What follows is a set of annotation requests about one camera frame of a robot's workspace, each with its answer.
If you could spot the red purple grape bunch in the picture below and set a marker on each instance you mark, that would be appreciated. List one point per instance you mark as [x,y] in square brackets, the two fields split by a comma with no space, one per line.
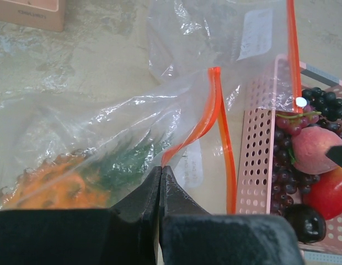
[286,180]

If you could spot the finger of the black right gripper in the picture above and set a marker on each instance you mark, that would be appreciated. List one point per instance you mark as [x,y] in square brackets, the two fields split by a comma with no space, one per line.
[335,154]

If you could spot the peach plastic file organizer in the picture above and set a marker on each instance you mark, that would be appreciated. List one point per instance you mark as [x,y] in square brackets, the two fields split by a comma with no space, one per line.
[47,15]

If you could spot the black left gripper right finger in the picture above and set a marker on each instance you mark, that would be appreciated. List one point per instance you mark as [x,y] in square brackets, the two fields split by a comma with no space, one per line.
[191,235]

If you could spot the pink perforated plastic basket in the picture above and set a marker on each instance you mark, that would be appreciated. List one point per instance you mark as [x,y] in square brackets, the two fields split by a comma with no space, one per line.
[256,160]

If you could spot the pink peach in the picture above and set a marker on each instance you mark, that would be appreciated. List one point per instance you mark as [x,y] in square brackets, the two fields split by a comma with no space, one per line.
[310,147]

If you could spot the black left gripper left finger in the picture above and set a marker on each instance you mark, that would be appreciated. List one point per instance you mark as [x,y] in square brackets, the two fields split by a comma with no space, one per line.
[126,233]

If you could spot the dark black grape bunch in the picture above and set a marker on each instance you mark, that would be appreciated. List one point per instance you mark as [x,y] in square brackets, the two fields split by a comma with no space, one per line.
[327,103]

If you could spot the orange toy pineapple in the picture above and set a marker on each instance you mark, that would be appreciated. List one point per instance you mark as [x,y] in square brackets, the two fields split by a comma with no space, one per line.
[90,178]

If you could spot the red yellow mango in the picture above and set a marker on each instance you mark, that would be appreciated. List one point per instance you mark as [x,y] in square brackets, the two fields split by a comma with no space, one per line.
[326,195]

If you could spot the dark plum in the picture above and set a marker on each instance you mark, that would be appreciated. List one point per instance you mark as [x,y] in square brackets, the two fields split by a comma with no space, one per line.
[308,224]

